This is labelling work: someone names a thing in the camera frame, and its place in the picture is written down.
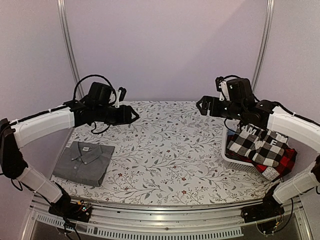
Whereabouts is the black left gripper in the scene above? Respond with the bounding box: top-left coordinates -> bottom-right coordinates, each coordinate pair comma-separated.
95,104 -> 140,127

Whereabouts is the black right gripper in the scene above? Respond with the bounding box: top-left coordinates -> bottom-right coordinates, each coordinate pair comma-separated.
197,95 -> 246,121

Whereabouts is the grey long sleeve shirt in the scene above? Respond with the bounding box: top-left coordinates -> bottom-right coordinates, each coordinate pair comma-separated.
53,141 -> 115,187

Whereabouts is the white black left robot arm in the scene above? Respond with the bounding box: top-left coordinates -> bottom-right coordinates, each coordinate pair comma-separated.
0,100 -> 140,217

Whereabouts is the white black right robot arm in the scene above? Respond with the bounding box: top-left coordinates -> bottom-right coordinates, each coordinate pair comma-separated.
196,96 -> 320,218

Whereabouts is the white plastic laundry basket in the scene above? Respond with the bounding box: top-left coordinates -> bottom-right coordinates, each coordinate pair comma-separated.
221,127 -> 259,174

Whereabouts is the black white checkered shirt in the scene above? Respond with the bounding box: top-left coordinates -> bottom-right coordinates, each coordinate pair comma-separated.
226,124 -> 289,168

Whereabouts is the red black plaid shirt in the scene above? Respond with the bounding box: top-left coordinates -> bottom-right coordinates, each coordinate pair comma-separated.
251,148 -> 297,182

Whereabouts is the floral patterned table cloth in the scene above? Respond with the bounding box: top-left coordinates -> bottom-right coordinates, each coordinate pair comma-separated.
52,101 -> 272,206

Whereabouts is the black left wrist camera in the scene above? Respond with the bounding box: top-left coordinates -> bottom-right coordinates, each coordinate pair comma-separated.
86,82 -> 127,108

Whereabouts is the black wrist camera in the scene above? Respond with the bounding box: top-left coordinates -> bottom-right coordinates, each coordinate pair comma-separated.
86,82 -> 127,108
215,75 -> 255,103

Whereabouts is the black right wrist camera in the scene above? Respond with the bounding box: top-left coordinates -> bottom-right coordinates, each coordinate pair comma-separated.
215,75 -> 255,103

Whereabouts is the aluminium frame post right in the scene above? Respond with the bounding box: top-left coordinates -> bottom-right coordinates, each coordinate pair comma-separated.
252,0 -> 275,92

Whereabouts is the aluminium frame post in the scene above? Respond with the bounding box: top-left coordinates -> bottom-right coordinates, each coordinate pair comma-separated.
252,0 -> 275,92
57,0 -> 80,84

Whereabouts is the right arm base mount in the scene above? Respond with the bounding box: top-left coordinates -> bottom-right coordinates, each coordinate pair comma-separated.
240,200 -> 285,223

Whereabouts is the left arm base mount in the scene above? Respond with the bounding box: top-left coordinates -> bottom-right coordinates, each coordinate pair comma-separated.
48,200 -> 93,223

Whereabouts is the aluminium front rail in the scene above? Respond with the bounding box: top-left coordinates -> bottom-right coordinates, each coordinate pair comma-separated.
21,196 -> 315,240

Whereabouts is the aluminium frame post left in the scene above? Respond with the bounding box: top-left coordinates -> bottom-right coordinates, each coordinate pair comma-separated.
57,0 -> 80,84

